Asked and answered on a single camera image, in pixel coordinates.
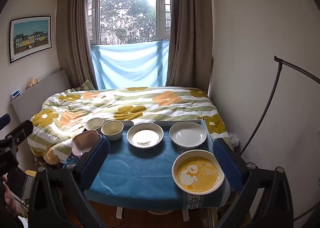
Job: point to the cream yellow bowl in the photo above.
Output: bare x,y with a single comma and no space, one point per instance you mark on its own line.
113,130

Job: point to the white shallow plate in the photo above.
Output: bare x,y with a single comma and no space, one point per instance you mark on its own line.
187,134

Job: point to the person's left hand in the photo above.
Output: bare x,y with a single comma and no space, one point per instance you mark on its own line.
9,198

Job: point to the left brown curtain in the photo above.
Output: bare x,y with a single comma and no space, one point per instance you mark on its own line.
72,41

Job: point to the white duck-print bowl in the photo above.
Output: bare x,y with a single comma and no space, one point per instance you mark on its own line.
145,135

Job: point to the right brown curtain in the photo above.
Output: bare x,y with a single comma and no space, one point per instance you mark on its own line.
191,44

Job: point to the light blue window cloth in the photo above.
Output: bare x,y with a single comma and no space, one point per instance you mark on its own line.
130,65

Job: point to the white small bowl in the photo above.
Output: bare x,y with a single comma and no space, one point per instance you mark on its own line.
94,124

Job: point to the brown curtain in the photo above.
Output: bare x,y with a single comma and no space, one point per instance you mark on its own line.
191,44
72,41

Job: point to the framed houses picture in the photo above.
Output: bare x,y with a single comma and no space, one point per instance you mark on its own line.
28,36

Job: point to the small figurine on headboard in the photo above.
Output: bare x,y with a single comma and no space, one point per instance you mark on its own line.
32,82

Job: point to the white crumpled tissue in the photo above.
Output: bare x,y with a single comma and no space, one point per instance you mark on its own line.
234,139

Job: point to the green striped pillow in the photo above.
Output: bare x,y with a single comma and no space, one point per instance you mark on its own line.
87,85

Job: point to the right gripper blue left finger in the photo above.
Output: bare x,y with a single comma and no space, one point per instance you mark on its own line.
91,162

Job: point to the floral striped duvet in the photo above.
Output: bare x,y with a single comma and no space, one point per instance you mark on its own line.
64,115

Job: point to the blue towel mat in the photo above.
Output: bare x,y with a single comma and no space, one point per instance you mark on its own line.
141,179

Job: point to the black curved lamp stand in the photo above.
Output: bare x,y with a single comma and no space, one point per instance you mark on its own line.
287,134

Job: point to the white framed window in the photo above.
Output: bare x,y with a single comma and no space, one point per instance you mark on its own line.
119,22

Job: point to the pink handled dish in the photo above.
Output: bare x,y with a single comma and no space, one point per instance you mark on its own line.
84,142

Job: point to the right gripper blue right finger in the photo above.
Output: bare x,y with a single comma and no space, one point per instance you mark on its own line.
228,161

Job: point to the blue white small box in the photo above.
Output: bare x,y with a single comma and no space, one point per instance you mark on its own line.
15,94

